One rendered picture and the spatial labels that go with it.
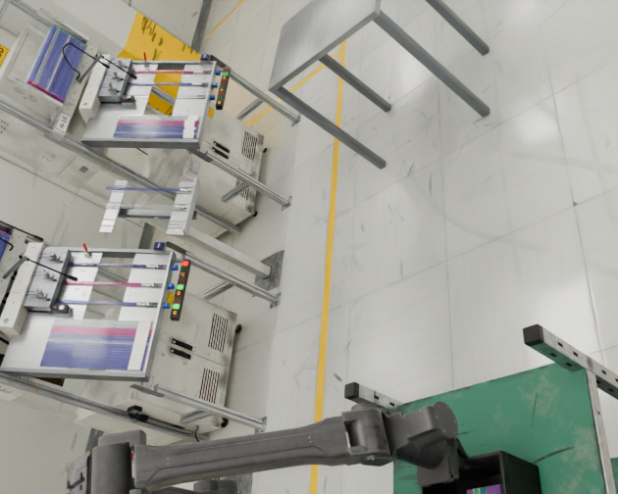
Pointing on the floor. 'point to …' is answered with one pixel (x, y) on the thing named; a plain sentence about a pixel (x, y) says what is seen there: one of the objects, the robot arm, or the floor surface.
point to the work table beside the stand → (301, 48)
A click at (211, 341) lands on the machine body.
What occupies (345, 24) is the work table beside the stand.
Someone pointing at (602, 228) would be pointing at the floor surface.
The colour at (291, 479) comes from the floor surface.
